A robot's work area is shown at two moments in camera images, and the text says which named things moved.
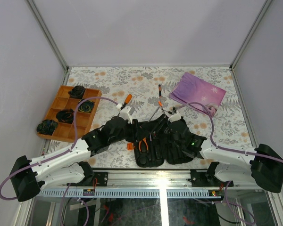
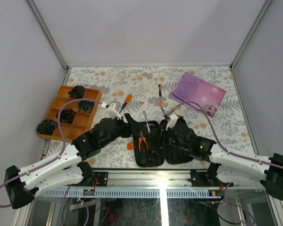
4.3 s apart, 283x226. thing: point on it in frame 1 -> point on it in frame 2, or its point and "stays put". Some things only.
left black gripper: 130,125 stays put
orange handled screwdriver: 127,100 stays put
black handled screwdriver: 155,112 -> 146,121
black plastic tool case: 150,144 stays put
